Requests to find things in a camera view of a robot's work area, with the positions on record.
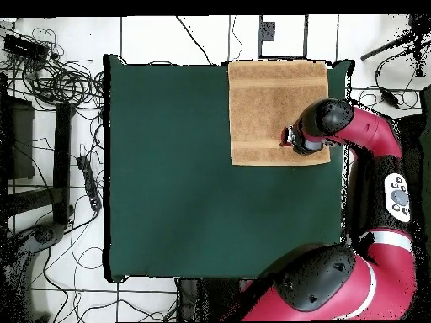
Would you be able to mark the black upright bar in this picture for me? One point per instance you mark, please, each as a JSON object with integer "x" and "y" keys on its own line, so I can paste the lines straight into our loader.
{"x": 62, "y": 161}

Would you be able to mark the orange terry towel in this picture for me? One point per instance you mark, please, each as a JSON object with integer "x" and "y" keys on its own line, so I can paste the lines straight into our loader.
{"x": 262, "y": 111}

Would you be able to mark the black square panel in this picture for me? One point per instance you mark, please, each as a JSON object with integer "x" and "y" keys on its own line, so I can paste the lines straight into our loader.
{"x": 20, "y": 141}
{"x": 412, "y": 134}

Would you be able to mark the dark green tablecloth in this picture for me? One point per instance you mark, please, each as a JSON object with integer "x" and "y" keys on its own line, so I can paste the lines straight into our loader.
{"x": 168, "y": 202}

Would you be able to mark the black power adapter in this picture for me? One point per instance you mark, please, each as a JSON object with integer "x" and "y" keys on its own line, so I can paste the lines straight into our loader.
{"x": 390, "y": 98}

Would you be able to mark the green cloth strip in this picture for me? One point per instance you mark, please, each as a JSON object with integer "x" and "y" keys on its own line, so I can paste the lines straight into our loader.
{"x": 427, "y": 151}

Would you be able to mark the black stand base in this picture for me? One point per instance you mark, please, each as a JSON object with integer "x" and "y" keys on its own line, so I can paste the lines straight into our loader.
{"x": 43, "y": 235}

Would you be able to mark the black tripod leg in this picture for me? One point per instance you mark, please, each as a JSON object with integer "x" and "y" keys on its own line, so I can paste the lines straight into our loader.
{"x": 390, "y": 45}

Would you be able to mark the black flat box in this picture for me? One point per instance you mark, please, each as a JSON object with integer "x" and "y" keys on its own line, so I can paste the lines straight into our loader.
{"x": 25, "y": 47}

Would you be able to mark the grey square frame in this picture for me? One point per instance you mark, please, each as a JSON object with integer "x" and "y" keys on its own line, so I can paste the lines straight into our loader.
{"x": 305, "y": 37}

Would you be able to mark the black power strip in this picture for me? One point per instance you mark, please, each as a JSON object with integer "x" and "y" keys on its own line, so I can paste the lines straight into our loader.
{"x": 89, "y": 183}

